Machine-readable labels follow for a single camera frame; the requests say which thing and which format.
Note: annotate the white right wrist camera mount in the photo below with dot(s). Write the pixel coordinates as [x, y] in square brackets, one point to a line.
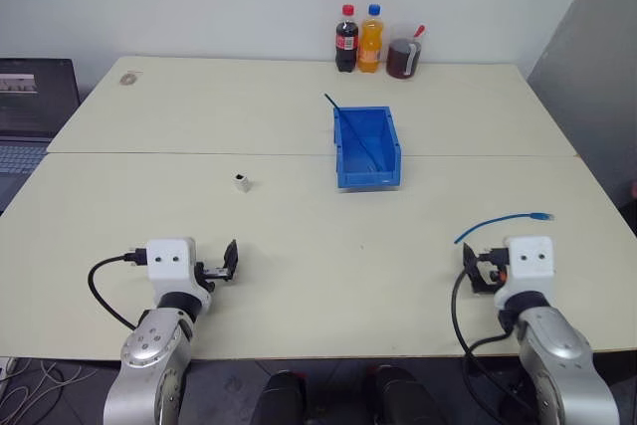
[530, 271]

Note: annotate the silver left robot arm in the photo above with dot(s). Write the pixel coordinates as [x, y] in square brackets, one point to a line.
[149, 345]

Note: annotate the jar of dark liquid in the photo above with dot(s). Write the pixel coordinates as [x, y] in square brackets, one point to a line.
[402, 59]

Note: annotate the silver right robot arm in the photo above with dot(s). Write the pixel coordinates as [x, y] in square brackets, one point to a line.
[552, 345]

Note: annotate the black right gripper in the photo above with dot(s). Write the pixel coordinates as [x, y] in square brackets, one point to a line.
[487, 285]

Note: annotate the small white connector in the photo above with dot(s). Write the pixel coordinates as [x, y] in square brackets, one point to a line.
[242, 183]

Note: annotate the cola bottle red cap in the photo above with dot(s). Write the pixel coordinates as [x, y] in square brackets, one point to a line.
[346, 47]

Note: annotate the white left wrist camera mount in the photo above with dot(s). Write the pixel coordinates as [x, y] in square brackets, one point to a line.
[171, 271]

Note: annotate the blue plastic storage bin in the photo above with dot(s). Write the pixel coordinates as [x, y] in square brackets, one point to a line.
[368, 178]

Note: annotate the orange soda bottle blue cap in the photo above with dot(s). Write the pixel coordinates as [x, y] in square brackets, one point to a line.
[370, 47]

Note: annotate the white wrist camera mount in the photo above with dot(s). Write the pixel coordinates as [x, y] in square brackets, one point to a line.
[171, 271]
[530, 271]

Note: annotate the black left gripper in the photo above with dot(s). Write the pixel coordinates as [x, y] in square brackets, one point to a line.
[215, 274]

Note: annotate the dark rounded shape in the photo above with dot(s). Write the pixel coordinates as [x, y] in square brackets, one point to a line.
[398, 395]
[281, 397]

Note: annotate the dark grey laptop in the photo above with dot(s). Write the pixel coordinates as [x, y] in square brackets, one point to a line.
[30, 111]

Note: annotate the white power strip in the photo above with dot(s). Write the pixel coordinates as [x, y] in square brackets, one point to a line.
[6, 367]

